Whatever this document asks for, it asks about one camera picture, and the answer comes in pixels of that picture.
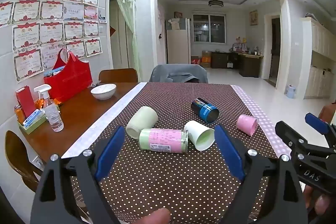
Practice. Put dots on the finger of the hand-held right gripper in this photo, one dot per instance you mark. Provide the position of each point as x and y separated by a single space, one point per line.
316 123
288 132

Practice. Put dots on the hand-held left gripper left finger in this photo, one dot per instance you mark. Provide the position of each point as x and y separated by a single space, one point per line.
110 153

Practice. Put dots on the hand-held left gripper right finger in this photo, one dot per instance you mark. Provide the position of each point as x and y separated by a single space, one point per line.
229 153

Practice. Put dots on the pink cup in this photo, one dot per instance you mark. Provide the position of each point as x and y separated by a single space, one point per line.
246 124

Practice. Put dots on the white cup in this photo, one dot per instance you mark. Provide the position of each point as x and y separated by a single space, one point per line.
200 134

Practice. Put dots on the pale green cup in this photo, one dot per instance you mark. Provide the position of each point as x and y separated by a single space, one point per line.
141 121

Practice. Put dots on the person's right hand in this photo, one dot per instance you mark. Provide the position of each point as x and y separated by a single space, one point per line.
319 203

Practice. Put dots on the person's left hand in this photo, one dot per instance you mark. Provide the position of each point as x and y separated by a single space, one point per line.
155 216

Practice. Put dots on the wooden chair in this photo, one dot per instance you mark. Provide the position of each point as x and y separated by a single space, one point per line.
118 75
328 111
18 158

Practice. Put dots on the blue and black can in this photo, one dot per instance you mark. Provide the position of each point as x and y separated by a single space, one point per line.
204 109

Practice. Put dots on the wooden table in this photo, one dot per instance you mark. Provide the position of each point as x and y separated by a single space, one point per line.
78 113

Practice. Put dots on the glass jar pink green label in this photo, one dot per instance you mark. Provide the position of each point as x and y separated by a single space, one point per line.
164 140

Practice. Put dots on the white bowl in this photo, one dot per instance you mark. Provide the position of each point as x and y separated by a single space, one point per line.
103 91

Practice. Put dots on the brown polka dot tablecloth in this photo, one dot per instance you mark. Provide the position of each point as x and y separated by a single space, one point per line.
168 176

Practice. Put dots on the clear spray bottle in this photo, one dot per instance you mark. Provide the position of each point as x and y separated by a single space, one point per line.
52 113

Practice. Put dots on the dark wooden desk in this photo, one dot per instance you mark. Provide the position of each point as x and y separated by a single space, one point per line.
246 64

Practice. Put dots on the red tote bag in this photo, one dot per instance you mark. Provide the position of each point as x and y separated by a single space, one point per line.
69 79

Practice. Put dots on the green tray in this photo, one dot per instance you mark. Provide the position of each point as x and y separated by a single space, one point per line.
30 127

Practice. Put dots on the blue white packet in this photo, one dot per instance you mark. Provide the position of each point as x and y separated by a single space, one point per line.
33 117

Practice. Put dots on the chair with grey jacket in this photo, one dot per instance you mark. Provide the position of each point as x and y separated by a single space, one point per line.
178 73

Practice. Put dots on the orange small bottle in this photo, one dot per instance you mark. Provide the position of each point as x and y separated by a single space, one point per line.
19 113

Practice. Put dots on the red cardboard box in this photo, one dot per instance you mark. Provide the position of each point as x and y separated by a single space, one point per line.
195 60

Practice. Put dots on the small framed picture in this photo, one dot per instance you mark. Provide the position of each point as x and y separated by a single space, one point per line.
253 17

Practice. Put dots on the white refrigerator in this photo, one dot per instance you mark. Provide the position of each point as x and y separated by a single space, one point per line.
178 43

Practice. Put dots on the window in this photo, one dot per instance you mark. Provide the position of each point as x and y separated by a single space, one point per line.
209 28

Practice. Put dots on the pale green curtain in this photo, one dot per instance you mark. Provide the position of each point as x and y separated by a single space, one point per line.
128 19

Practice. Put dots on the cream wall cabinet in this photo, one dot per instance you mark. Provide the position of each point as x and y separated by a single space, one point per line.
319 56

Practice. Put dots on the wall socket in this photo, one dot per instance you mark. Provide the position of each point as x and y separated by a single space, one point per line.
37 162

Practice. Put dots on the group of wall certificates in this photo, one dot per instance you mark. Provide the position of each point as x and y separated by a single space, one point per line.
52 27

